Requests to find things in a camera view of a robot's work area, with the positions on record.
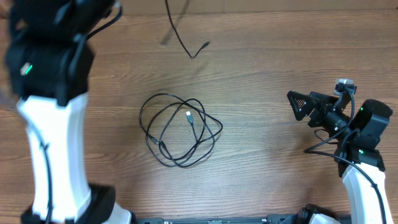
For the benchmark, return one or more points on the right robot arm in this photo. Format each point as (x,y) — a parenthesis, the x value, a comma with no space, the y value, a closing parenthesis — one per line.
(356,134)

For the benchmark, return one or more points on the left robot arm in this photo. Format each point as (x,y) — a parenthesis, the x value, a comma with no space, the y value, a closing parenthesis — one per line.
(49,61)

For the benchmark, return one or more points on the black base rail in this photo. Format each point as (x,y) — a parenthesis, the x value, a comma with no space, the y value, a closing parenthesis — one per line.
(306,215)

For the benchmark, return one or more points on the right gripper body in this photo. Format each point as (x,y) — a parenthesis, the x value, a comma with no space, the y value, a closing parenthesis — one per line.
(316,107)

